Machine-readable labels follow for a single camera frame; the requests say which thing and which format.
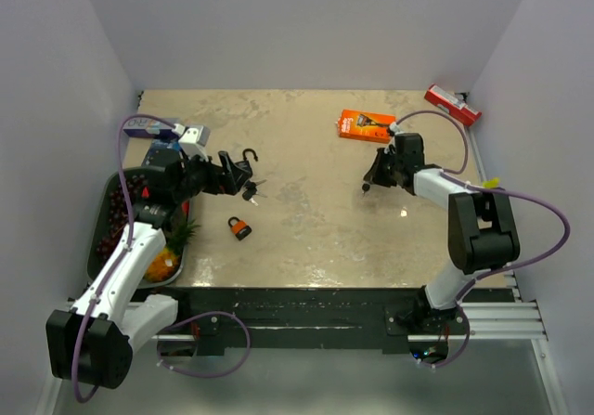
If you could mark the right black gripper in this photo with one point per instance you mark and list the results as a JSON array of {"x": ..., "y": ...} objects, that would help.
[{"x": 374, "y": 174}]

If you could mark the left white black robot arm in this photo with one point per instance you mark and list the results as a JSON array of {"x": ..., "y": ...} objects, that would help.
[{"x": 94, "y": 341}]

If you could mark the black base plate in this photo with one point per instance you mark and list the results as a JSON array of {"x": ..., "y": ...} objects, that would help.
[{"x": 390, "y": 320}]

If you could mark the orange razor box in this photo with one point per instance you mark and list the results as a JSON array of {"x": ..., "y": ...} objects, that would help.
[{"x": 365, "y": 126}]

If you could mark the white blue toothpaste box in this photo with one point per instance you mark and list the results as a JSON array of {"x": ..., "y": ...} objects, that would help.
[{"x": 142, "y": 127}]

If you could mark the orange black padlock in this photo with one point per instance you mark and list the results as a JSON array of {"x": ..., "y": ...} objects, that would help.
[{"x": 239, "y": 228}]

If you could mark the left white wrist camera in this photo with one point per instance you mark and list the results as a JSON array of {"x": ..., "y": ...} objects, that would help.
[{"x": 193, "y": 140}]

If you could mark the yellow glue bottle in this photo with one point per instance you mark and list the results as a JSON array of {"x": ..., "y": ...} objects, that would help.
[{"x": 491, "y": 183}]

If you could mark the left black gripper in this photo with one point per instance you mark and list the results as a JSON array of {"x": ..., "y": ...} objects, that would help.
[{"x": 227, "y": 179}]

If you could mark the grey fruit tray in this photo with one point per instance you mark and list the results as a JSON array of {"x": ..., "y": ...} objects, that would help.
[{"x": 93, "y": 268}]

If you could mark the black key bunch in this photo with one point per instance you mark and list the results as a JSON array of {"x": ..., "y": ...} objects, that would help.
[{"x": 250, "y": 191}]

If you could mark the orange toy pineapple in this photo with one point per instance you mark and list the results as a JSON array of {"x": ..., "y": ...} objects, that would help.
[{"x": 168, "y": 261}]

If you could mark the red box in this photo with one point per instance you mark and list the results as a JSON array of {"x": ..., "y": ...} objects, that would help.
[{"x": 454, "y": 106}]

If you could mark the black Kaijing padlock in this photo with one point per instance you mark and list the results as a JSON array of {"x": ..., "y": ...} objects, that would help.
[{"x": 245, "y": 164}]

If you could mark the dark red grape bunch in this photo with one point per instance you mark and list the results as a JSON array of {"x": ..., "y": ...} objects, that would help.
[{"x": 113, "y": 213}]

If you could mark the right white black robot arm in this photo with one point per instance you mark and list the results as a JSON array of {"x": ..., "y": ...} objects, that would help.
[{"x": 482, "y": 237}]

